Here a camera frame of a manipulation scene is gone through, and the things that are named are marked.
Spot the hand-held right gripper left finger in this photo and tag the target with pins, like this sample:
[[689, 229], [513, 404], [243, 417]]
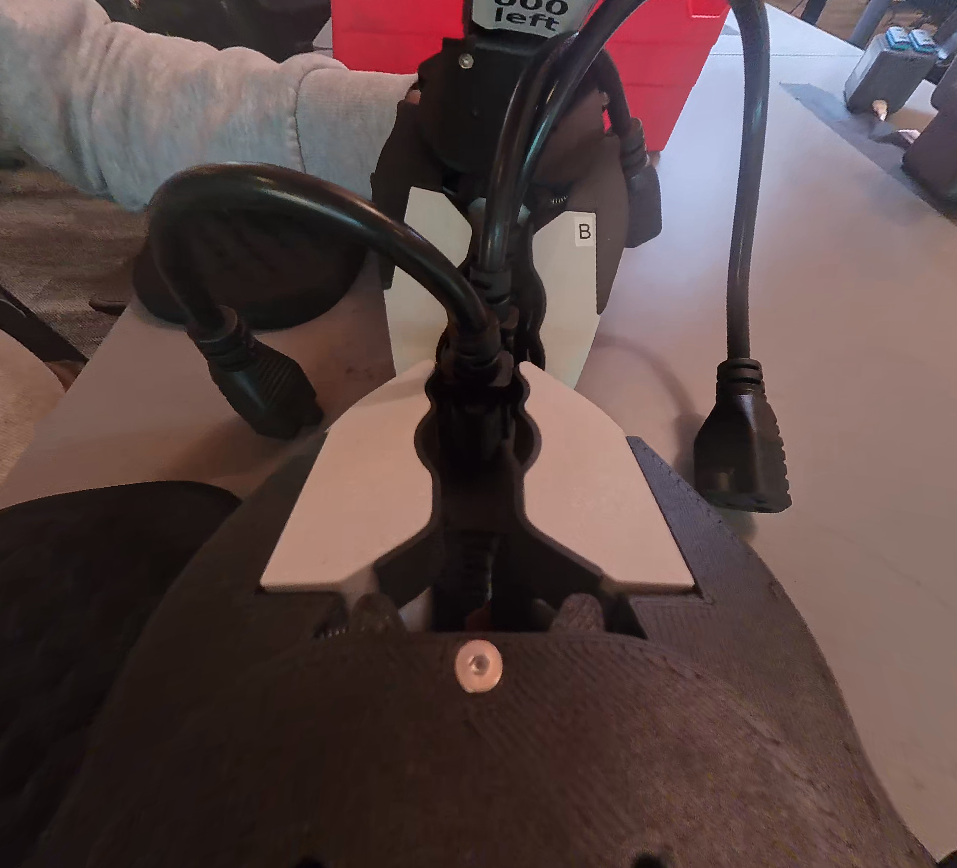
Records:
[[359, 494]]

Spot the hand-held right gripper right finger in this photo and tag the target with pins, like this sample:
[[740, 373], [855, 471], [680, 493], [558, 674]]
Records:
[[598, 494]]

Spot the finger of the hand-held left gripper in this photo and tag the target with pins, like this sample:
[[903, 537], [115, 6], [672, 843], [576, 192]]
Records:
[[568, 285], [411, 333]]

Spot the person's left forearm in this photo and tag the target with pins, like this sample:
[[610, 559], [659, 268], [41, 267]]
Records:
[[187, 98]]

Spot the black round object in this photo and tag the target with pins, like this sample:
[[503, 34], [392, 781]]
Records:
[[299, 270]]

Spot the large red plastic bin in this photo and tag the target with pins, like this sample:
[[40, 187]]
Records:
[[374, 23]]

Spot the grey device with blue tops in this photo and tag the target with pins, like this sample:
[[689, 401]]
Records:
[[882, 72]]

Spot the dark brown object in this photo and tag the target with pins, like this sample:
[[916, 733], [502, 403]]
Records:
[[938, 154]]

